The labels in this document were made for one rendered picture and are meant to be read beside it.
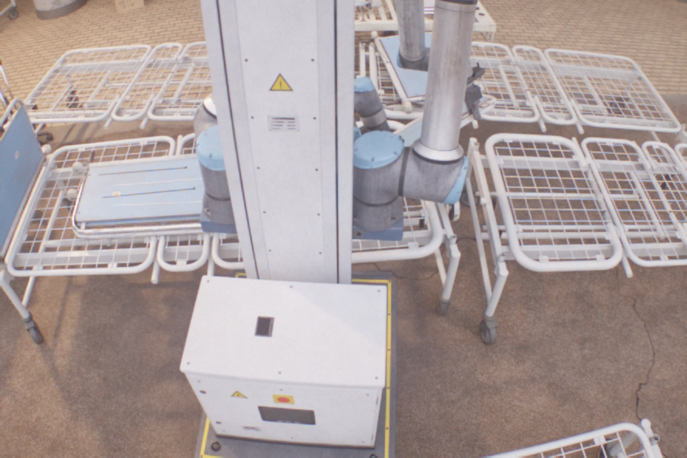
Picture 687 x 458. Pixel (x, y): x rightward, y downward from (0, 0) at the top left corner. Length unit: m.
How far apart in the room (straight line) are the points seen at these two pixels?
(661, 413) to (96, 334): 2.72
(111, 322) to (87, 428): 0.58
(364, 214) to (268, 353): 0.52
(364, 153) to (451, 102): 0.29
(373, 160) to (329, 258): 0.34
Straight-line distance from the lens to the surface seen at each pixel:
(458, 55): 1.46
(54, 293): 3.05
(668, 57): 5.77
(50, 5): 6.38
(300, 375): 1.49
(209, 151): 1.65
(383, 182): 1.61
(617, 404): 2.64
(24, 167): 2.86
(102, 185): 2.61
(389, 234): 1.77
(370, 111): 1.91
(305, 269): 1.77
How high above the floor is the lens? 2.15
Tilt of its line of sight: 44 degrees down
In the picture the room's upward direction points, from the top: straight up
